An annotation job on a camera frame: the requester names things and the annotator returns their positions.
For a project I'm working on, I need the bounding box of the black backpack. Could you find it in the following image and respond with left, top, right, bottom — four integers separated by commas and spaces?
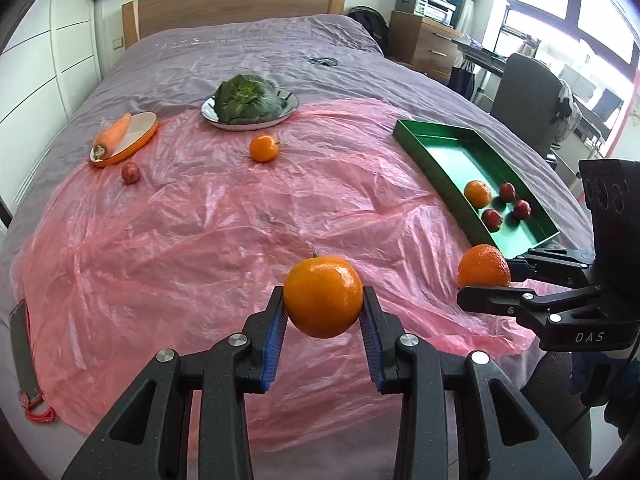
347, 6, 391, 57

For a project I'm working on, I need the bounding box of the grey printer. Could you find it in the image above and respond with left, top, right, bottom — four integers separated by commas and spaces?
395, 0, 457, 24

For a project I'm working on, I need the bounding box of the red braided phone strap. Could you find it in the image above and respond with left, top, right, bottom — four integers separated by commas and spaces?
19, 390, 57, 424

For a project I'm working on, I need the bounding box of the wooden drawer cabinet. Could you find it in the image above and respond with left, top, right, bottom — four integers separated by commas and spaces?
387, 10, 467, 84

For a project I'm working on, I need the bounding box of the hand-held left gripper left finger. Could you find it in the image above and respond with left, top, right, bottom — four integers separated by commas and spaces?
62, 285, 288, 480

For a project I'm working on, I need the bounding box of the white wardrobe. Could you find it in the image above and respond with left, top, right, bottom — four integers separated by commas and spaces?
0, 0, 105, 211

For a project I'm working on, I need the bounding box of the white enamel plate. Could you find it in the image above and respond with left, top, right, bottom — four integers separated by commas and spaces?
201, 88, 300, 132

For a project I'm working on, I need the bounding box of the green rectangular tray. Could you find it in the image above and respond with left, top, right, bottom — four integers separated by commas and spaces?
393, 119, 560, 257

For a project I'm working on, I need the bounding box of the cluttered desk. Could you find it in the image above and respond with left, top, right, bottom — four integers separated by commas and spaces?
457, 39, 512, 74

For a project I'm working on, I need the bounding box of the wooden headboard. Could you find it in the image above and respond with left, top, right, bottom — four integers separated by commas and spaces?
122, 0, 348, 52

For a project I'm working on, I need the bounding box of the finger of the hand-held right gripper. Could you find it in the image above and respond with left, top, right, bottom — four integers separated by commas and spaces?
505, 248, 597, 281
457, 284, 601, 329

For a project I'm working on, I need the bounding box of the orange oval dish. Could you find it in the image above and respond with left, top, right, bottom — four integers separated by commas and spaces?
89, 111, 159, 169

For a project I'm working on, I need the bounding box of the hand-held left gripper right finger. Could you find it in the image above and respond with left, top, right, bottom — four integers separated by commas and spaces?
359, 286, 583, 480

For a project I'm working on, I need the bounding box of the smartphone in red case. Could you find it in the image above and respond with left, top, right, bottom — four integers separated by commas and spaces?
9, 300, 44, 407

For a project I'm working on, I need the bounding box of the green leafy vegetable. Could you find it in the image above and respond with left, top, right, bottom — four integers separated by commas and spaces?
214, 74, 291, 124

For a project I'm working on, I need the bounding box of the orange carrot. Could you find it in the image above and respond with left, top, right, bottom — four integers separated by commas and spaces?
91, 113, 134, 162

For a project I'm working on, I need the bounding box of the orange mandarin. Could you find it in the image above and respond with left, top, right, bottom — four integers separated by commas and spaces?
464, 180, 493, 209
249, 134, 280, 163
284, 255, 364, 339
457, 244, 512, 289

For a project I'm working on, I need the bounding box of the pink plastic sheet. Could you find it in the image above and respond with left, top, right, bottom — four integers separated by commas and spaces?
10, 97, 540, 441

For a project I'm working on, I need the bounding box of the grey office chair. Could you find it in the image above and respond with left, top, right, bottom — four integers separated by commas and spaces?
490, 52, 567, 162

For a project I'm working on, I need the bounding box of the bed with purple sheet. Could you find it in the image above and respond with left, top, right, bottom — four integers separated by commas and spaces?
0, 12, 596, 480

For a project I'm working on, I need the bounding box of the dark hanging bag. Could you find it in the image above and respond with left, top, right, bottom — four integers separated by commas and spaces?
450, 57, 477, 102

